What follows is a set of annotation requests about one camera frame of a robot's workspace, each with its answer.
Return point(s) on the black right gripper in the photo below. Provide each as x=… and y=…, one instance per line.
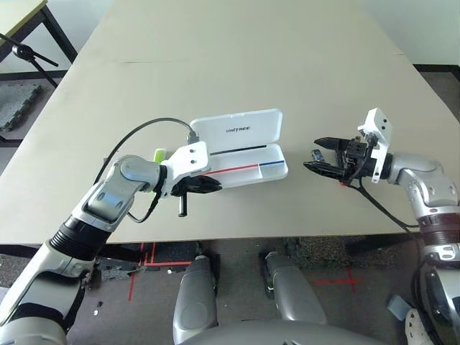
x=355, y=158

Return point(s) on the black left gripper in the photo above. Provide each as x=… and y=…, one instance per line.
x=183, y=205

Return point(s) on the green highlighter pen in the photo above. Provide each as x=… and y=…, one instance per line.
x=159, y=155

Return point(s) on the white plastic pencil case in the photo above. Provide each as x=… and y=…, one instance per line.
x=244, y=125

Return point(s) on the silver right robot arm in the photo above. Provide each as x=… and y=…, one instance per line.
x=431, y=187

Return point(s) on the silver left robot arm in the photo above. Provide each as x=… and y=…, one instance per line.
x=108, y=194

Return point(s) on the dark speckled floor mat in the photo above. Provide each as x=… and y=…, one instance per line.
x=316, y=251

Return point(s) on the silver left robot leg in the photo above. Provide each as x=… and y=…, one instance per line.
x=196, y=294

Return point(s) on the silver robot leg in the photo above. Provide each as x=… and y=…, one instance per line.
x=196, y=294
x=294, y=287

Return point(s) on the black foam mat piece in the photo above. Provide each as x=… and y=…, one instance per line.
x=118, y=266

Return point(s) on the silver right robot leg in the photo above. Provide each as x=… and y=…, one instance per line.
x=294, y=287

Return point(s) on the light blue floor object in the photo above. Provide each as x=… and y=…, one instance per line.
x=397, y=305

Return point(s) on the grey robot torso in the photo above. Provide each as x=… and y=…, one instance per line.
x=287, y=334

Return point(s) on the white perforated clog shoe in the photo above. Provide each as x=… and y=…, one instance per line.
x=413, y=323

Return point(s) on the grey foam puzzle mat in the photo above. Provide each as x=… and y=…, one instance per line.
x=18, y=104

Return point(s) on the black tripod stand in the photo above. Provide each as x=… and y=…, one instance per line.
x=25, y=52

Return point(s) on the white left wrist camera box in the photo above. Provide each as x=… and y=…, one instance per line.
x=190, y=158

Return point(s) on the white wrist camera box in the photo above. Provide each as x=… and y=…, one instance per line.
x=377, y=125
x=190, y=158

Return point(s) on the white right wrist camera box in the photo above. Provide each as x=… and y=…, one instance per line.
x=377, y=125

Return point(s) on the side table with black frame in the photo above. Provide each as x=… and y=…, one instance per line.
x=54, y=21

